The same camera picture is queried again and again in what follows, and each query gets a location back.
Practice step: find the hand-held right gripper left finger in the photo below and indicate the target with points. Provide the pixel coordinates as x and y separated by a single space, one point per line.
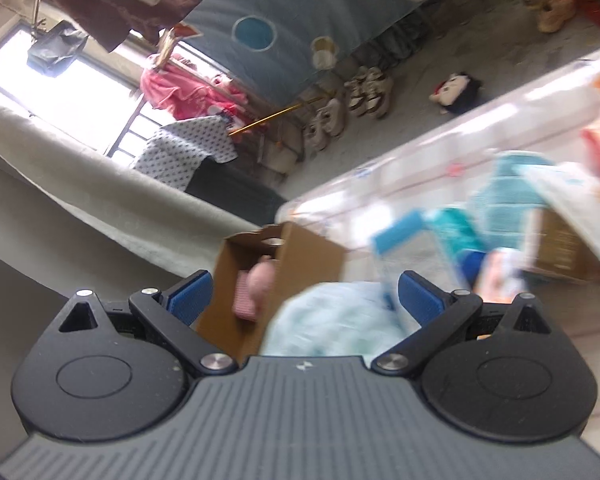
192 296

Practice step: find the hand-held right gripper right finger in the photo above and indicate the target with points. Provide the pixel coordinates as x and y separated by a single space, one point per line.
420 301

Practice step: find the light blue soft packet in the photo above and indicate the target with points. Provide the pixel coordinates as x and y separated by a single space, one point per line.
330 325

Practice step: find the pink checked cloth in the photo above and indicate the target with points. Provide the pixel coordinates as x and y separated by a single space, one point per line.
243 301

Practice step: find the blue-topped clear packet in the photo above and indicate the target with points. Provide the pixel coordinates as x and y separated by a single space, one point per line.
410 245

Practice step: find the pink plush toy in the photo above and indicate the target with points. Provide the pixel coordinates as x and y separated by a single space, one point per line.
261 284

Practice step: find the orange and white packet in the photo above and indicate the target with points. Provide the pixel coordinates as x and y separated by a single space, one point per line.
502 272

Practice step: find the teal towel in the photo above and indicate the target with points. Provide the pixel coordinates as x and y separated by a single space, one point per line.
505 200

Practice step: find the clear plastic storage bin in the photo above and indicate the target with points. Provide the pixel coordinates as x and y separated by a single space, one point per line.
430 160

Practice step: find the blue patterned white garment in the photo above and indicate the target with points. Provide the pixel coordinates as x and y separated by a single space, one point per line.
185 152

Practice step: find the small brown cardboard box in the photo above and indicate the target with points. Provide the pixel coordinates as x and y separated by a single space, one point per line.
560 247

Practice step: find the grey-white blanket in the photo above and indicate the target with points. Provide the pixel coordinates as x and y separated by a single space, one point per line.
80 180

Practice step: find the white flat packet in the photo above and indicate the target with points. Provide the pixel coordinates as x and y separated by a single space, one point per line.
575 200

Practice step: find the yellow stick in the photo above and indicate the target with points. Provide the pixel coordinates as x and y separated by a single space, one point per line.
275 116

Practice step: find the white sneaker pair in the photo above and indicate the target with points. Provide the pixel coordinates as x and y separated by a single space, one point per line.
369 91
325 122

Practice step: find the pink garment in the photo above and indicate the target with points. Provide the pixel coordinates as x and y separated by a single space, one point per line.
172 87

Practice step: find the black and white plush toy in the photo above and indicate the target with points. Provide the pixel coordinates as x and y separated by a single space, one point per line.
455 92

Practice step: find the black plastic bag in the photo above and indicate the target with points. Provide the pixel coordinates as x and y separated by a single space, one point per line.
55 49

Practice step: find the brown blanket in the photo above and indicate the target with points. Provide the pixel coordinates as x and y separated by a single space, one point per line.
105 12

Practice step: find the blue dotted blanket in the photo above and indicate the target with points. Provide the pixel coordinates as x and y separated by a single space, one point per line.
290 5

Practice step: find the tan plush toy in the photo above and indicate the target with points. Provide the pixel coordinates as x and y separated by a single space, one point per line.
555 2

